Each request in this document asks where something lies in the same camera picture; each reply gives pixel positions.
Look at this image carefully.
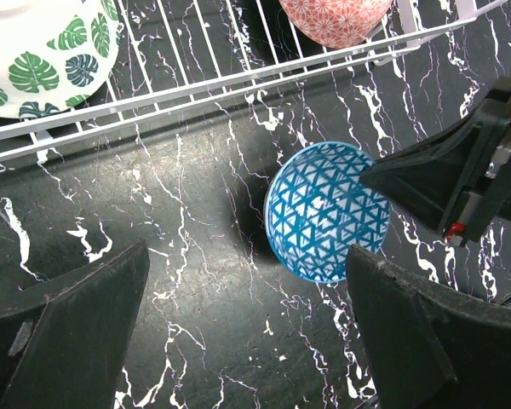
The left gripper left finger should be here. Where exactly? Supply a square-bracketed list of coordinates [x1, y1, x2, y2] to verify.
[0, 239, 150, 408]

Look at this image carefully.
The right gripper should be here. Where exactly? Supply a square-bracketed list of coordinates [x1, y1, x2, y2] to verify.
[359, 78, 511, 246]

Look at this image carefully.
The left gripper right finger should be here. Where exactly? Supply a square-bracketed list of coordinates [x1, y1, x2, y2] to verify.
[347, 245, 511, 408]

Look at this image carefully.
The red lattice blue-inside bowl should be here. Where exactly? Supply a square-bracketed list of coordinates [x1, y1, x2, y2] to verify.
[263, 141, 390, 284]

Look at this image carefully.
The red dotted pink bowl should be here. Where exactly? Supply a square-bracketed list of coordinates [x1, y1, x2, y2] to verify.
[279, 0, 392, 49]

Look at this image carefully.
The white wire dish rack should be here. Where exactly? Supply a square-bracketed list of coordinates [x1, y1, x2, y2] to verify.
[0, 1, 502, 163]

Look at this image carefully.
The green leaf bowl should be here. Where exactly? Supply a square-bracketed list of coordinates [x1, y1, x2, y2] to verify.
[0, 0, 120, 119]

